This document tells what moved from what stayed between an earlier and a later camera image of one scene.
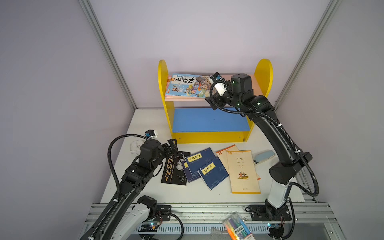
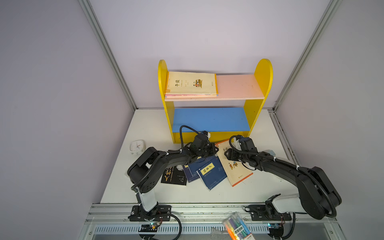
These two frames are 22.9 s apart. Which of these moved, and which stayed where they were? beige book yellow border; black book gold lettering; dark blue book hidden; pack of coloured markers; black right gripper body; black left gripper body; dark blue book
Moved: beige book yellow border; black right gripper body; black left gripper body
Stayed: black book gold lettering; pack of coloured markers; dark blue book hidden; dark blue book
